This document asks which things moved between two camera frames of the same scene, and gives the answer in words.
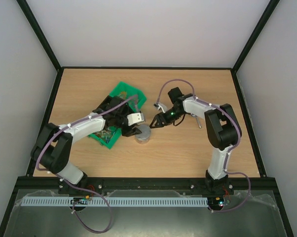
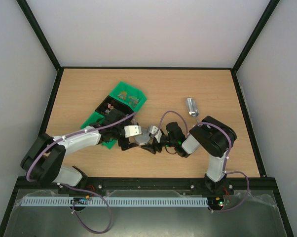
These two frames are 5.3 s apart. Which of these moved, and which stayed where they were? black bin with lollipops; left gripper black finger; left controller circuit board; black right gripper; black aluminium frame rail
Moved: black right gripper; left gripper black finger
Stayed: left controller circuit board; black aluminium frame rail; black bin with lollipops
